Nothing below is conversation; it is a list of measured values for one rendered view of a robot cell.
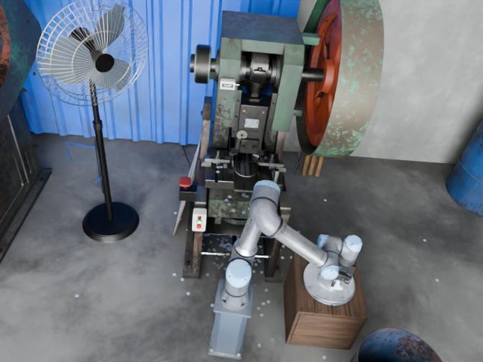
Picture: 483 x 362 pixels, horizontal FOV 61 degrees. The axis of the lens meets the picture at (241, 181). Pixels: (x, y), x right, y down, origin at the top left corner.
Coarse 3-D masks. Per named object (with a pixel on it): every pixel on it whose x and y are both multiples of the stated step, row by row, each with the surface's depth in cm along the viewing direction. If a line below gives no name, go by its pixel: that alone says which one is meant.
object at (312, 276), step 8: (312, 264) 239; (304, 272) 234; (312, 272) 235; (320, 272) 235; (304, 280) 229; (312, 280) 230; (320, 280) 230; (328, 280) 231; (352, 280) 233; (312, 288) 226; (320, 288) 227; (328, 288) 227; (344, 288) 229; (352, 288) 229; (320, 296) 223; (328, 296) 224; (336, 296) 224; (344, 296) 225
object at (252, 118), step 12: (264, 96) 219; (240, 108) 211; (252, 108) 211; (264, 108) 211; (240, 120) 215; (252, 120) 216; (264, 120) 216; (240, 132) 219; (252, 132) 221; (240, 144) 222; (252, 144) 222
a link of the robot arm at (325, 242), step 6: (318, 240) 189; (324, 240) 187; (330, 240) 187; (336, 240) 188; (342, 240) 188; (318, 246) 188; (324, 246) 186; (330, 246) 184; (336, 246) 186; (342, 246) 186; (336, 252) 183
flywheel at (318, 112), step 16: (336, 0) 193; (336, 16) 202; (320, 32) 222; (336, 32) 201; (320, 48) 229; (336, 48) 199; (320, 64) 228; (336, 64) 198; (336, 80) 196; (320, 112) 221; (320, 128) 219
